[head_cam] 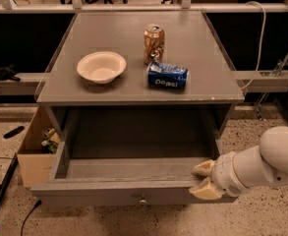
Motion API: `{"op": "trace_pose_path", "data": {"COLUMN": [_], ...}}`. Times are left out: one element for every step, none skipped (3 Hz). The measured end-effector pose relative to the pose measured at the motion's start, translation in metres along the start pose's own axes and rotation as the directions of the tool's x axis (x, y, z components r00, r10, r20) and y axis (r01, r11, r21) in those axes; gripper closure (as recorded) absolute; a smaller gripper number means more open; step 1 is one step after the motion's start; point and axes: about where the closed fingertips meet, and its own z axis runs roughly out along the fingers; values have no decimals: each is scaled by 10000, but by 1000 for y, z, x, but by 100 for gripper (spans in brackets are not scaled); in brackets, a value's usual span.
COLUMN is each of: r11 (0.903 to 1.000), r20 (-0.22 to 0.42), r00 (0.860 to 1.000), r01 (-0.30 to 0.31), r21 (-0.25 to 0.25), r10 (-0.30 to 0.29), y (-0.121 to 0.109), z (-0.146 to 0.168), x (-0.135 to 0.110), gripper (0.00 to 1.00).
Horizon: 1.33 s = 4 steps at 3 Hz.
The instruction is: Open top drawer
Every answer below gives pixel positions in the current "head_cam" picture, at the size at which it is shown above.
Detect black cloth on rail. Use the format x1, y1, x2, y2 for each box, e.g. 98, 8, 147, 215
0, 65, 21, 82

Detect black cable on floor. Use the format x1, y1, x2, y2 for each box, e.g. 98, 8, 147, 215
20, 199, 43, 236

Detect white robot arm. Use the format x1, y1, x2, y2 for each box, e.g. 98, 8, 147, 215
189, 126, 288, 200

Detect blue Pepsi can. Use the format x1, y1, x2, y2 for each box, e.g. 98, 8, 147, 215
147, 62, 189, 89

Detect cardboard box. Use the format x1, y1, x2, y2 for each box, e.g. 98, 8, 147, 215
17, 107, 55, 188

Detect gold crushed soda can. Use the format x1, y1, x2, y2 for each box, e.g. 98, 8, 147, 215
144, 24, 165, 65

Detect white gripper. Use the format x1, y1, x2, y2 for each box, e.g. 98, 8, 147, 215
189, 151, 251, 201

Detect white paper bowl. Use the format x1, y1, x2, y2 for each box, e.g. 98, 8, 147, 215
77, 51, 127, 84

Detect grey top drawer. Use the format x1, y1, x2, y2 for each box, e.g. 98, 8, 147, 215
30, 107, 240, 208

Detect white cable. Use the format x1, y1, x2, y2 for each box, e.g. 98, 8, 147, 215
240, 0, 268, 90

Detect grey drawer cabinet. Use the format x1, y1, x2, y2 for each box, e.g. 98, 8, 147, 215
37, 11, 244, 140

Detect crumpled items in box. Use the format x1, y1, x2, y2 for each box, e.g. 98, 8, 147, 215
41, 128, 60, 154

